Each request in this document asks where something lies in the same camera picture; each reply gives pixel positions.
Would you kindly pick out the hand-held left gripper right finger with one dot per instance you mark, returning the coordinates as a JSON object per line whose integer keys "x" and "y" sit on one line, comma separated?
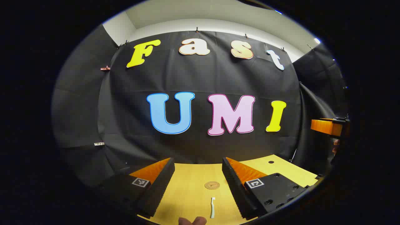
{"x": 232, "y": 184}

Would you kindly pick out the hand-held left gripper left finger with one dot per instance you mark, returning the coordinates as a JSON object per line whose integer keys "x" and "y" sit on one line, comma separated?
{"x": 161, "y": 184}

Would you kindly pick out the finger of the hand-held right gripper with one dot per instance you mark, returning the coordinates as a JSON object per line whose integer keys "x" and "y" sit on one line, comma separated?
{"x": 325, "y": 126}

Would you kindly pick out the light green toothbrush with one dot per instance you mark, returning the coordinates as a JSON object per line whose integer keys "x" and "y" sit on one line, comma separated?
{"x": 212, "y": 207}

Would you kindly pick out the wooden desktop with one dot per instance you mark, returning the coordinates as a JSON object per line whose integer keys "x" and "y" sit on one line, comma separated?
{"x": 193, "y": 187}

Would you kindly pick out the black backdrop cloth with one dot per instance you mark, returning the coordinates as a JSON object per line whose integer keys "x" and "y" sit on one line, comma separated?
{"x": 200, "y": 78}

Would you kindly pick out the copper cloth clip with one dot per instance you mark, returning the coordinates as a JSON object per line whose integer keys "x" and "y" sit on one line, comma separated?
{"x": 105, "y": 68}

